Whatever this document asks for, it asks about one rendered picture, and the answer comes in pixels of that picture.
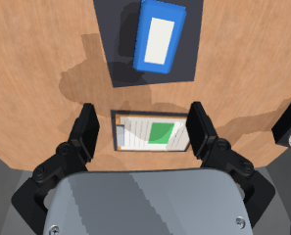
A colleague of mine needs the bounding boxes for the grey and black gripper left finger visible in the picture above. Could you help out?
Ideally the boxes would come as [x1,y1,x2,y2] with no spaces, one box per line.
[11,103,100,235]

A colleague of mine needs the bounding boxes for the blue self-inking stamp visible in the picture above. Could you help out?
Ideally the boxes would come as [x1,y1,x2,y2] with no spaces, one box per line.
[132,0,187,74]

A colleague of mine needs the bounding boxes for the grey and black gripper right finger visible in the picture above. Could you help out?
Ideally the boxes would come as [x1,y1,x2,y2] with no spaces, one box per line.
[185,101,275,229]

